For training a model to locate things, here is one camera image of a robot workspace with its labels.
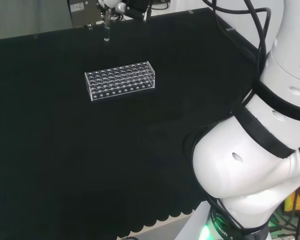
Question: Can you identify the black bench cloth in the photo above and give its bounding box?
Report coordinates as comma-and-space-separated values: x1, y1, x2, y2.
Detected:
0, 6, 265, 240

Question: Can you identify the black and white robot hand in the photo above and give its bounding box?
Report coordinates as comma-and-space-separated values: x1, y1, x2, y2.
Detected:
97, 0, 151, 23

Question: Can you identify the clear glass test tube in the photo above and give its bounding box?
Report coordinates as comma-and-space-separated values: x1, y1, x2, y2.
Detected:
103, 8, 112, 42

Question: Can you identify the yellow emergency stop button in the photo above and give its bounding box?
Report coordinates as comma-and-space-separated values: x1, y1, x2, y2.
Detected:
284, 180, 300, 214

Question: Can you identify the grey cabinet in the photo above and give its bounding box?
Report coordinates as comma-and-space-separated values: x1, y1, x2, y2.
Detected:
66, 0, 104, 29

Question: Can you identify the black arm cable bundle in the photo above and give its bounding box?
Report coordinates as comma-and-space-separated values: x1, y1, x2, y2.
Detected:
201, 0, 273, 85

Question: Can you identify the clear plastic test tube rack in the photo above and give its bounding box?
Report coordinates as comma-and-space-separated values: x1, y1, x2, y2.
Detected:
84, 60, 157, 102

